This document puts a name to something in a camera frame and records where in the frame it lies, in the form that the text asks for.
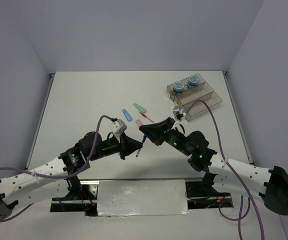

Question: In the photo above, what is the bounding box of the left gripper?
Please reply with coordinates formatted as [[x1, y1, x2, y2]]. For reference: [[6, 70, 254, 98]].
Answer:
[[88, 131, 142, 161]]

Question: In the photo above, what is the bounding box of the blue correction tape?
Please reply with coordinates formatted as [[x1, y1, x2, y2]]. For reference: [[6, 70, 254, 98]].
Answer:
[[122, 108, 133, 122]]

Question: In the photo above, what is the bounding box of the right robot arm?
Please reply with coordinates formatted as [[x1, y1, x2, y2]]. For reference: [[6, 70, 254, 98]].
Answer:
[[139, 117, 288, 216]]

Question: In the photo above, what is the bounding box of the purple cable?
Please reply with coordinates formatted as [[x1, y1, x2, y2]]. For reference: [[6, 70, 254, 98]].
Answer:
[[0, 114, 116, 222], [183, 99, 267, 240]]

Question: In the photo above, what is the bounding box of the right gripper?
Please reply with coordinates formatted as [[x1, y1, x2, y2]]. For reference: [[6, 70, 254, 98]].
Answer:
[[139, 117, 192, 156]]

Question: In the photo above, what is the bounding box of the back transparent brown tray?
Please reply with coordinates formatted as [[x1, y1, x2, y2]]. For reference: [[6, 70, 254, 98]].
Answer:
[[166, 73, 206, 98]]

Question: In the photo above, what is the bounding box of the red pen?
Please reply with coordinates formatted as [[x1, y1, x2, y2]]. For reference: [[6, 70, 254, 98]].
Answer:
[[139, 112, 155, 124]]

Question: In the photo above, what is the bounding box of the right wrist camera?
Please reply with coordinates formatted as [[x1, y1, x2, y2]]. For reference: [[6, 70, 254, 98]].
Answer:
[[172, 105, 186, 124]]

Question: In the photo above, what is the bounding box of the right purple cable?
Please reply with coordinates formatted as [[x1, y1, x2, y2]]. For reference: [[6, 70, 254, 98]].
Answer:
[[183, 99, 267, 240]]

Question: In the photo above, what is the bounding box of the blue round jar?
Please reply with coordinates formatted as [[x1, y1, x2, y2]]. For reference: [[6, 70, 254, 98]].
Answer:
[[187, 75, 200, 89], [172, 81, 185, 95]]

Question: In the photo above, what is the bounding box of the silver taped plate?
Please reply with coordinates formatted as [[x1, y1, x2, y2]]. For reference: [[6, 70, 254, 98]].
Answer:
[[97, 179, 190, 217]]

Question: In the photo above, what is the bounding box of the blue pen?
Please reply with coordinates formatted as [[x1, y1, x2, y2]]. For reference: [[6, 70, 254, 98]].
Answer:
[[135, 135, 147, 158]]

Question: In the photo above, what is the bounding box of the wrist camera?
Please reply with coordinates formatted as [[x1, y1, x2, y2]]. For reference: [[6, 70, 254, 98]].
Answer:
[[172, 105, 186, 124], [109, 119, 127, 139]]

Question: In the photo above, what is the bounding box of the pink correction tape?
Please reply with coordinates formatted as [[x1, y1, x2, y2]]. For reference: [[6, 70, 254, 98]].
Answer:
[[135, 119, 144, 127]]

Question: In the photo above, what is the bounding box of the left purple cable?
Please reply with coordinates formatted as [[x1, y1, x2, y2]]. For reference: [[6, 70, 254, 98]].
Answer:
[[0, 114, 116, 222]]

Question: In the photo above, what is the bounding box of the green correction tape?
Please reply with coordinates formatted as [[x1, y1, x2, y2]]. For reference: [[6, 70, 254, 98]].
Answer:
[[133, 103, 147, 114]]

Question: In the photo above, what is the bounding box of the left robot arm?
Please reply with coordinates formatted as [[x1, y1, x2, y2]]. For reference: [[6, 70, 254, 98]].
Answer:
[[0, 132, 143, 223]]

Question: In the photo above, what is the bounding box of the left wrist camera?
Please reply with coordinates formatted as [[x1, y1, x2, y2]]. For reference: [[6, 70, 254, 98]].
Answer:
[[109, 119, 127, 139]]

